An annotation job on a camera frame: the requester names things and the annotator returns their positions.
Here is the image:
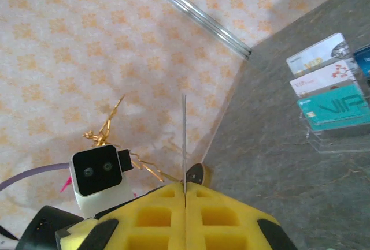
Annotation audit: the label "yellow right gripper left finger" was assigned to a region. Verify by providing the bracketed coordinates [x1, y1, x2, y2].
[56, 182, 185, 250]

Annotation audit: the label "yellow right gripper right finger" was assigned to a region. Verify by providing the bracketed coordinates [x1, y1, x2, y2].
[184, 183, 298, 250]

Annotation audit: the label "thin plastic credit card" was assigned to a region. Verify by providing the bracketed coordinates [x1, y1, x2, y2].
[181, 93, 187, 250]

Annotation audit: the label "clear acrylic card stand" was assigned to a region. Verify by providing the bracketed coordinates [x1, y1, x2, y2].
[285, 32, 370, 155]

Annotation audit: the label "teal VIP card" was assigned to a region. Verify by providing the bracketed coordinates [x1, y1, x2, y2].
[297, 84, 365, 132]

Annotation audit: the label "white card red flowers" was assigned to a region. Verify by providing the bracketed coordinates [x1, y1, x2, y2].
[290, 59, 359, 98]

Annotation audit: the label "white silver VIP card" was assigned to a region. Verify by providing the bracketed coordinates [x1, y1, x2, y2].
[286, 32, 355, 77]

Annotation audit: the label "dark blue card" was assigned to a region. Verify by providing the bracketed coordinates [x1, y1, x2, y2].
[353, 44, 370, 79]

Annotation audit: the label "black gold round plate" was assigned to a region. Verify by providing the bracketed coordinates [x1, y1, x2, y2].
[186, 163, 214, 188]

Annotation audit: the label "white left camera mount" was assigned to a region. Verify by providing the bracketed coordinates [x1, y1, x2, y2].
[73, 174, 137, 221]

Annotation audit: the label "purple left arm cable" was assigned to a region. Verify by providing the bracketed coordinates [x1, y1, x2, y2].
[0, 163, 73, 193]

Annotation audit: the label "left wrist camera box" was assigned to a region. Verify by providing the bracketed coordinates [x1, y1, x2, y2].
[70, 145, 135, 197]

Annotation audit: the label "gold wire ornament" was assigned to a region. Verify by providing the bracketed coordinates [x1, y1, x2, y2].
[82, 94, 182, 184]

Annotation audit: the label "aluminium frame post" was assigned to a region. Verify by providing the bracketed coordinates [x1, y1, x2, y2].
[131, 0, 253, 59]

